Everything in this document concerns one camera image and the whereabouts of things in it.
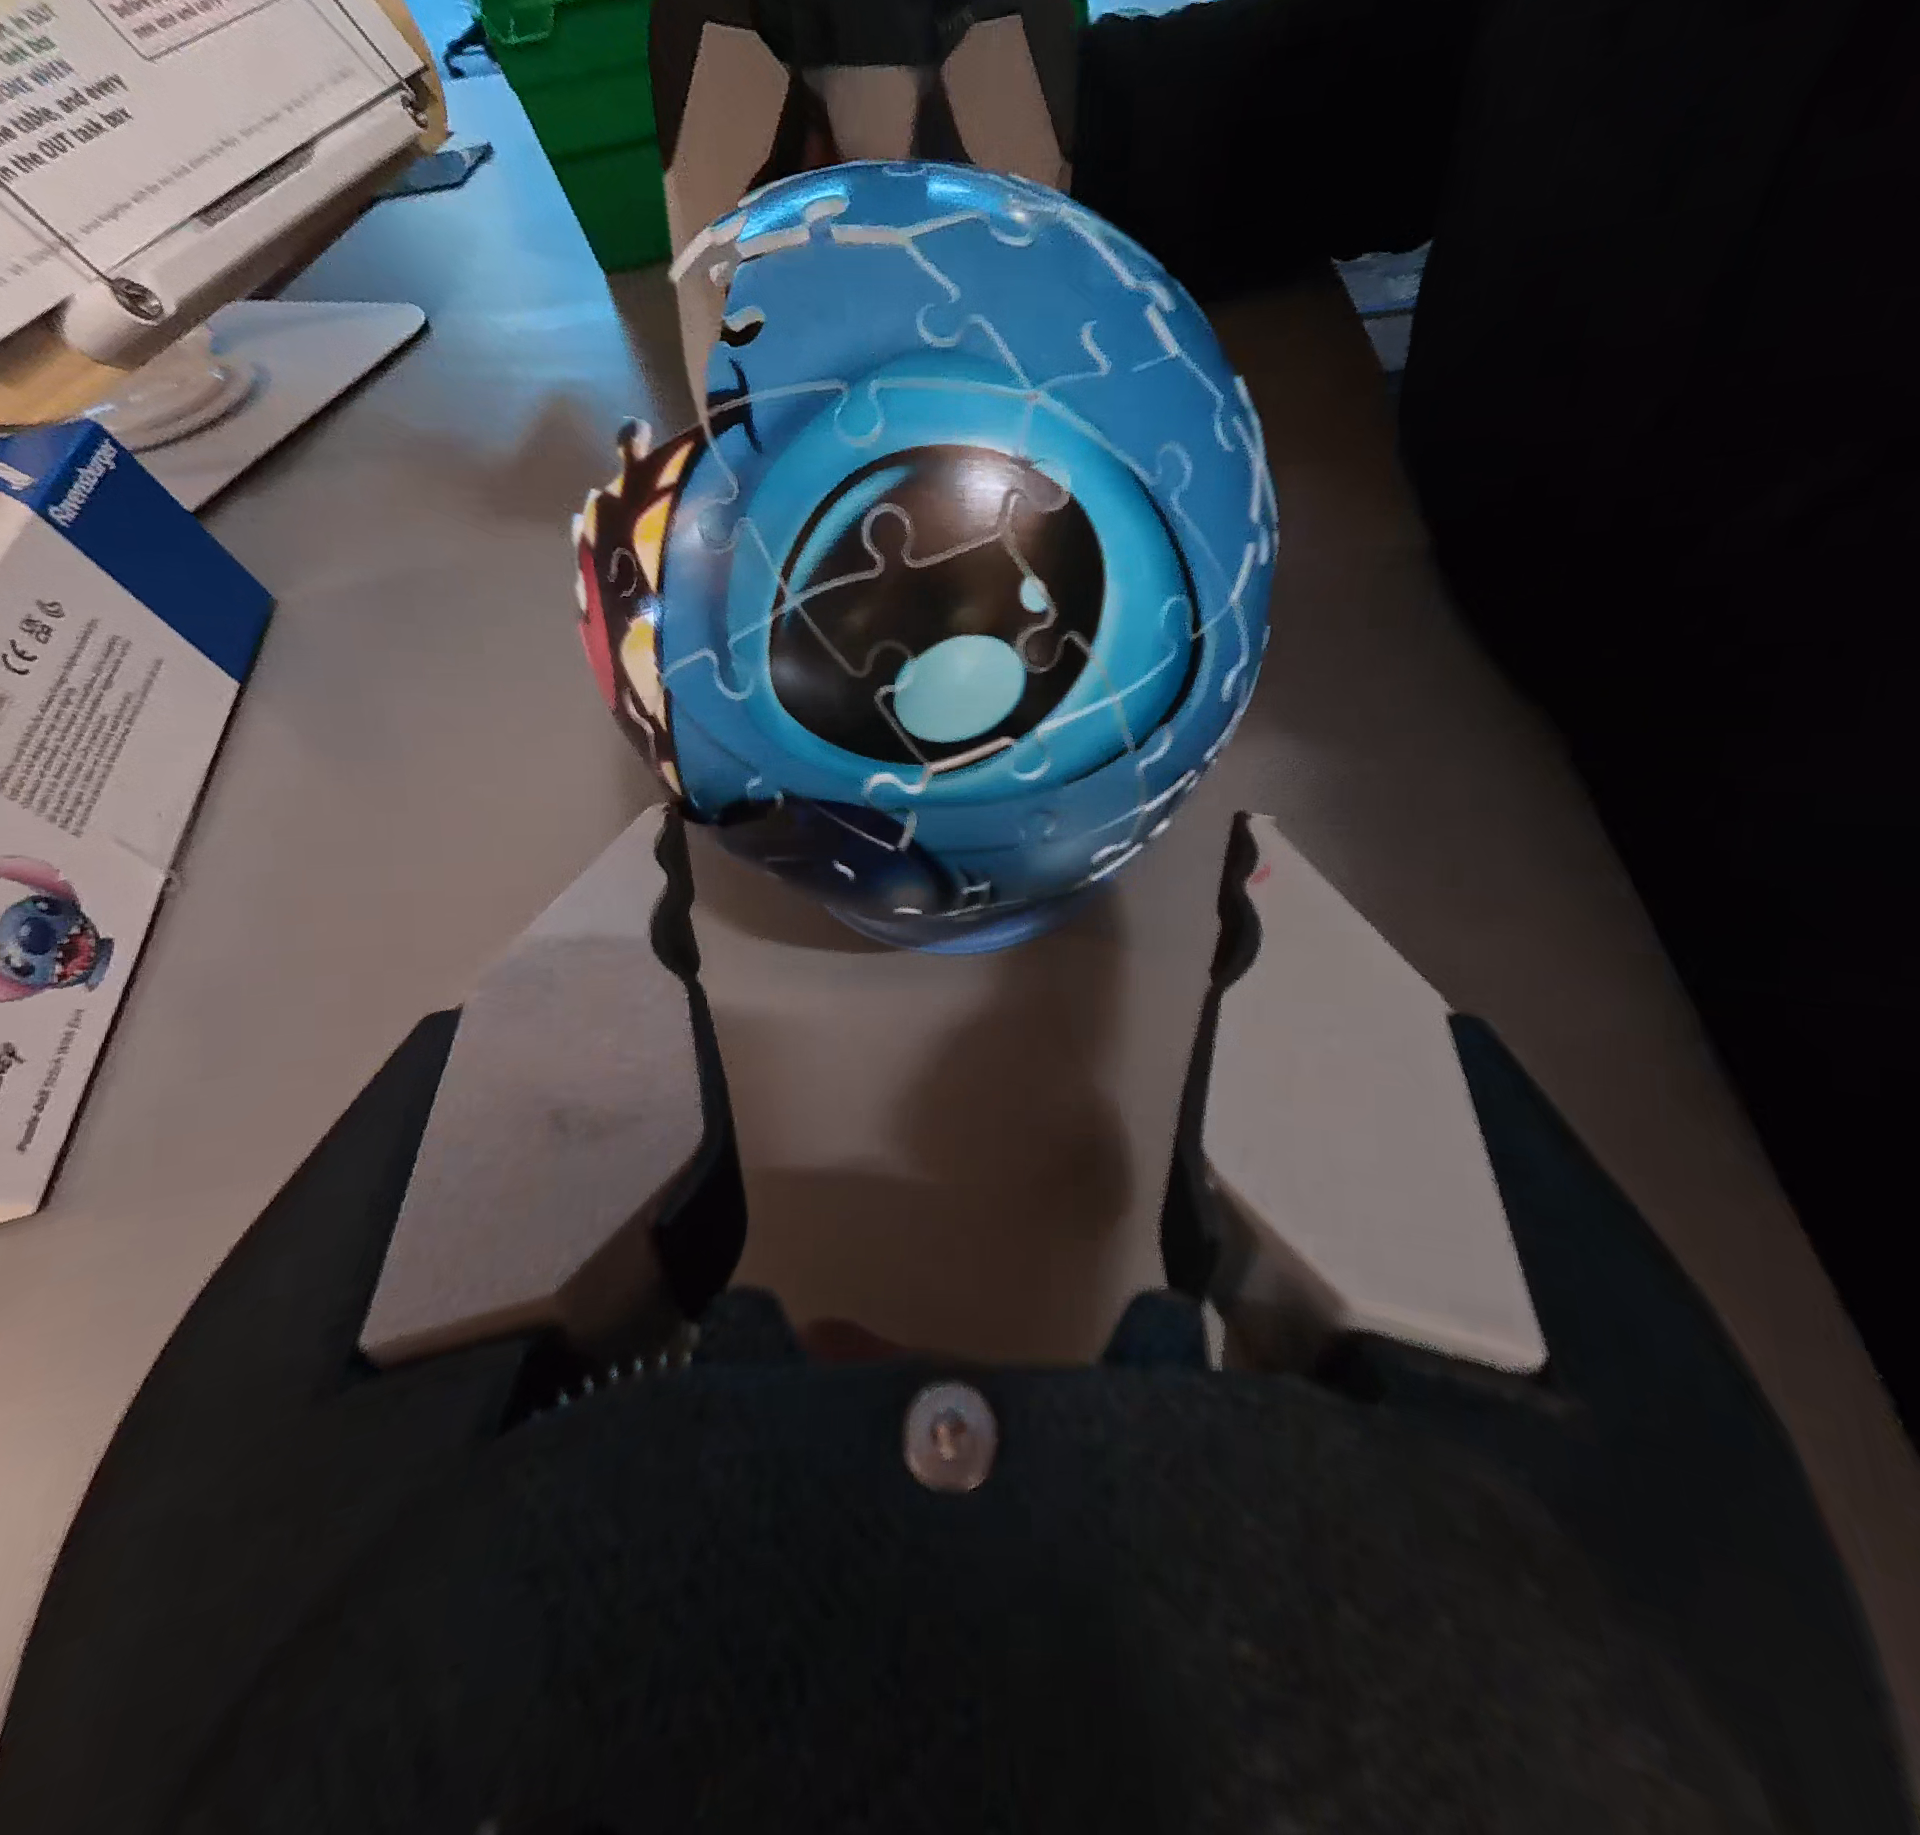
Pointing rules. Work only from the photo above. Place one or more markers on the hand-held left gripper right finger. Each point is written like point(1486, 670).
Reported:
point(1335, 1114)

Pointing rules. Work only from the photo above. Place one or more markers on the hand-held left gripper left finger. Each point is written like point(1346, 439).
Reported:
point(555, 1114)

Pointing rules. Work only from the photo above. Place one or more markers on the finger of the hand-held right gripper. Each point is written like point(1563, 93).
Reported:
point(719, 126)
point(1029, 110)

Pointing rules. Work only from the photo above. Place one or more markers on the blue puzzle ball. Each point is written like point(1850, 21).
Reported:
point(974, 544)

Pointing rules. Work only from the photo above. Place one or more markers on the blue ball stand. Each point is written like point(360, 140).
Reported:
point(928, 933)

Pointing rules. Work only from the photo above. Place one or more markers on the printed puzzle box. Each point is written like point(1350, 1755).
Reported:
point(105, 756)

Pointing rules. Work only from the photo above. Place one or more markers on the green plastic crate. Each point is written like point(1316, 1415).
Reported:
point(570, 6)

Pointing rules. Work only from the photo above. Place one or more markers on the printed instruction sheet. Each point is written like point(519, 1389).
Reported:
point(148, 6)

